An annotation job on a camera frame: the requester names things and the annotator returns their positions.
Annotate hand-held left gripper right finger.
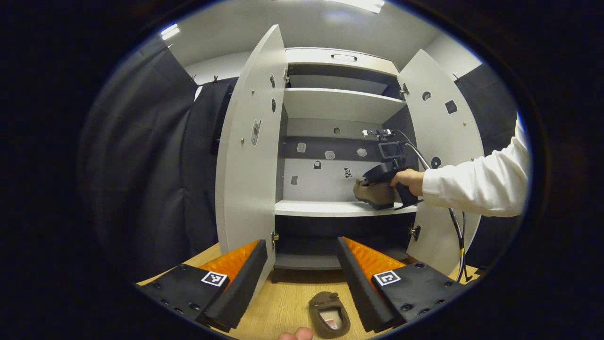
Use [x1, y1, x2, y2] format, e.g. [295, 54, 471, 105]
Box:
[336, 237, 469, 333]

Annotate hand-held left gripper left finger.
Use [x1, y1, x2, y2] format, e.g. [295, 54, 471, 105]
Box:
[134, 240, 268, 333]

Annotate brown fuzzy shoe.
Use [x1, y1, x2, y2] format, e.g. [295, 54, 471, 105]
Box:
[308, 291, 351, 339]
[353, 178, 397, 211]

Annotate white shoe cabinet door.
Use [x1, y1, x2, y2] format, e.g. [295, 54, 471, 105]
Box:
[215, 25, 288, 303]
[397, 49, 486, 277]

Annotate white shoe cabinet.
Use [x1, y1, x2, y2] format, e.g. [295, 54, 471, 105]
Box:
[271, 47, 420, 284]

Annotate black backdrop cloth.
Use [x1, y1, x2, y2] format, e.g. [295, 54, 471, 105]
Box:
[454, 64, 524, 270]
[78, 35, 239, 284]

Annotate black cable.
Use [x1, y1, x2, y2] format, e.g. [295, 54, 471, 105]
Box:
[394, 130, 472, 283]

